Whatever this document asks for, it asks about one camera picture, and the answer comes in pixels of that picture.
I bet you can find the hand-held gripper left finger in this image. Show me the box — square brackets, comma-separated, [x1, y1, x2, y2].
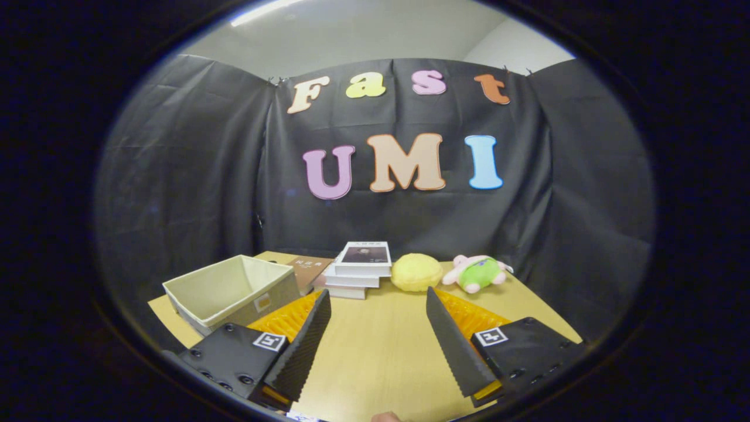
[176, 288, 332, 411]

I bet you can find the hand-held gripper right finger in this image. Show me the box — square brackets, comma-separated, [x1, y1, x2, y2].
[425, 287, 588, 409]

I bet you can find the grey fabric storage box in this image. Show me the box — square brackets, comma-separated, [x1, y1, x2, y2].
[162, 254, 302, 337]

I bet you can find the brown book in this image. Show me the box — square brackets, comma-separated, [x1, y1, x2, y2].
[286, 255, 335, 296]

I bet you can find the pink and green plush toy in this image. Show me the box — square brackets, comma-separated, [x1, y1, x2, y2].
[441, 254, 514, 294]

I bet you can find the yellow round plush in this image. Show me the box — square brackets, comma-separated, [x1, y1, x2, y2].
[391, 253, 444, 292]

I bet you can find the white book with portrait cover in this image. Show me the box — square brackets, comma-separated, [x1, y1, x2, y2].
[332, 241, 393, 278]

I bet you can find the black backdrop cloth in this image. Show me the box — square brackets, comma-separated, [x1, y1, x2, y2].
[94, 54, 656, 346]

